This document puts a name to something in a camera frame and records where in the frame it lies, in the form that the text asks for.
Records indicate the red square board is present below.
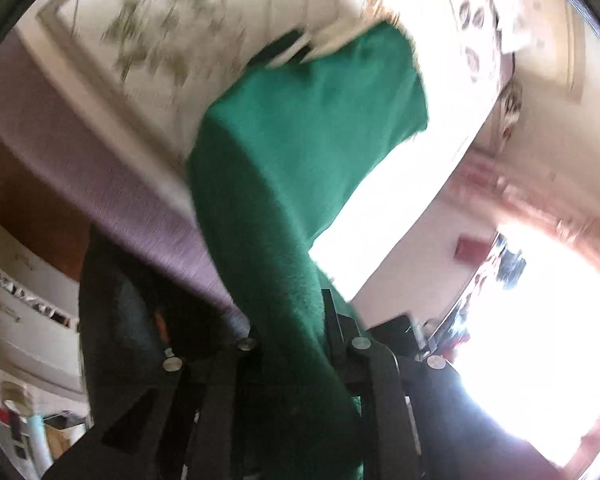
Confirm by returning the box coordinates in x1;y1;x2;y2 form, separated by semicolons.
455;234;496;266

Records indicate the floral blanket with purple border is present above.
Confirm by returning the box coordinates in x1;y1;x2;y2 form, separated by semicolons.
0;0;516;331

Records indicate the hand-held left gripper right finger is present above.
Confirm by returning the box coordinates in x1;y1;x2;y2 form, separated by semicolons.
320;287;566;480

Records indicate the white drawer cabinet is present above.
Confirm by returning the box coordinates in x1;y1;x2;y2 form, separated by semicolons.
0;205;88;401

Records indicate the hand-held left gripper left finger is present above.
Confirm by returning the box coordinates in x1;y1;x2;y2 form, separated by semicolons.
42;335;261;480

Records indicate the green and cream varsity jacket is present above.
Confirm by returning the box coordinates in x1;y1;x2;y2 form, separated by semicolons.
186;20;431;480

